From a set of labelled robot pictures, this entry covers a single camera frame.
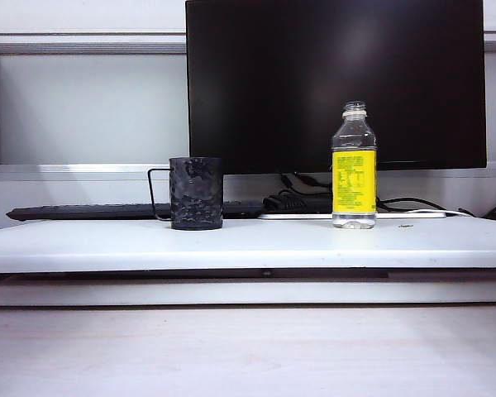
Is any black textured cup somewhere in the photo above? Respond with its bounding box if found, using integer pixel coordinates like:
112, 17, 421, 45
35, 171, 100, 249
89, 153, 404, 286
147, 155, 225, 231

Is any clear bottle with yellow label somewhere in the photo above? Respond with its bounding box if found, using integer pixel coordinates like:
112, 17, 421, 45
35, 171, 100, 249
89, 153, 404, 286
331, 100, 378, 231

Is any black power adapter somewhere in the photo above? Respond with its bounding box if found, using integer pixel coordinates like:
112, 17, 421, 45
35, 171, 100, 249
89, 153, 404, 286
262, 189, 334, 214

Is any black computer monitor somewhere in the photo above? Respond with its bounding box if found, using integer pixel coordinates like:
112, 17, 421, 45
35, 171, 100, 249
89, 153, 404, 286
184, 0, 488, 175

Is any black keyboard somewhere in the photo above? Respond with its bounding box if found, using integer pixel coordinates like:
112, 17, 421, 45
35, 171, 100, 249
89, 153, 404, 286
5, 199, 265, 221

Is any black monitor cable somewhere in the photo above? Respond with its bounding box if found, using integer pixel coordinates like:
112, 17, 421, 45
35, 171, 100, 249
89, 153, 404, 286
280, 171, 334, 196

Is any grey aluminium partition frame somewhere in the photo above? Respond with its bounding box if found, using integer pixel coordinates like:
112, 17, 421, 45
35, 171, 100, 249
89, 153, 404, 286
0, 32, 496, 183

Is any white cable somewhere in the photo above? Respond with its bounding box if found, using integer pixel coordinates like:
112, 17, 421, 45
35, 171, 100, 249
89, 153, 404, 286
413, 208, 476, 218

